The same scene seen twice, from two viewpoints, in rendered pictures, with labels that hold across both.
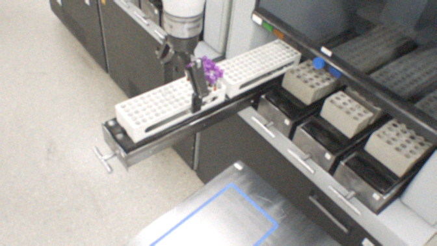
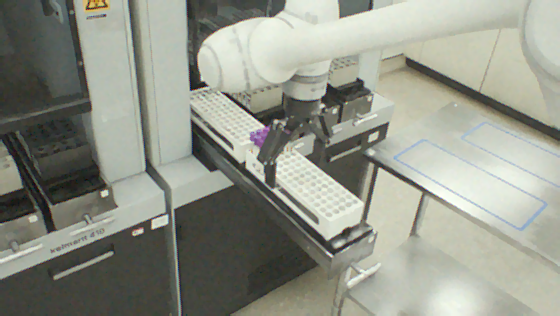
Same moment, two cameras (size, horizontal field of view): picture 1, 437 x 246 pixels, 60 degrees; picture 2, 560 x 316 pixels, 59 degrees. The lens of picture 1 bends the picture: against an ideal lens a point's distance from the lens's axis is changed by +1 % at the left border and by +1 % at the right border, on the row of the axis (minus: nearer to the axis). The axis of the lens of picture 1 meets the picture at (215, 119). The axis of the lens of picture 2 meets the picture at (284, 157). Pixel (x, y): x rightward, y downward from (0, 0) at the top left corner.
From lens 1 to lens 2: 126 cm
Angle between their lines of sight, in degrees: 65
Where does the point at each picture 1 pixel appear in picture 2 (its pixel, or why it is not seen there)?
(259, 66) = (236, 114)
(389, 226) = (378, 108)
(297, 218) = (413, 129)
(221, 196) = (409, 164)
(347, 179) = (351, 110)
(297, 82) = (265, 94)
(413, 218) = not seen: hidden behind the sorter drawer
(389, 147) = (345, 68)
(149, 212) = not seen: outside the picture
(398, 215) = not seen: hidden behind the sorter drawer
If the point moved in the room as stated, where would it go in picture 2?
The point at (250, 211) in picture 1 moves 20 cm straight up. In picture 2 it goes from (417, 150) to (436, 82)
